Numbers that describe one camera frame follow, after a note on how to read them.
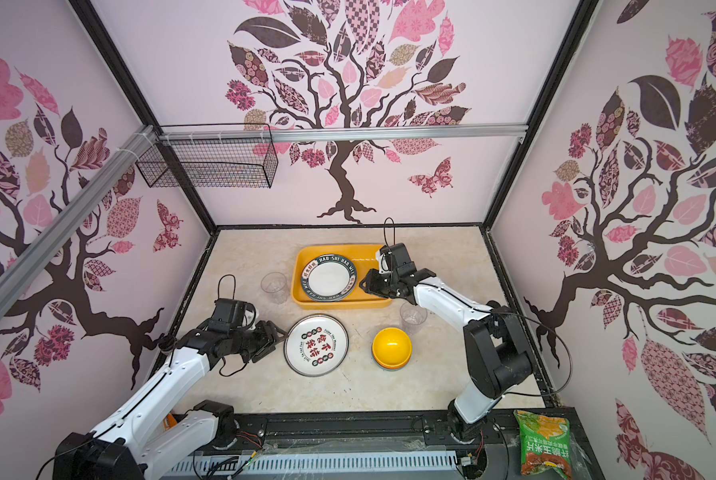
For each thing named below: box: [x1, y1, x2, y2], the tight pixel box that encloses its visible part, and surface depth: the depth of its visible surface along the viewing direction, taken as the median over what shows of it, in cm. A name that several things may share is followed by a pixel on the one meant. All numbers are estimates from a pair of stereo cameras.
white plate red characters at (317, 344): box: [283, 313, 350, 377], surface depth 89 cm
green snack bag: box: [513, 410, 572, 479], surface depth 71 cm
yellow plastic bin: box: [291, 244, 393, 310], surface depth 103 cm
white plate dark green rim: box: [301, 254, 357, 302], surface depth 103 cm
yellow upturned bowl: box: [372, 327, 413, 371], surface depth 85 cm
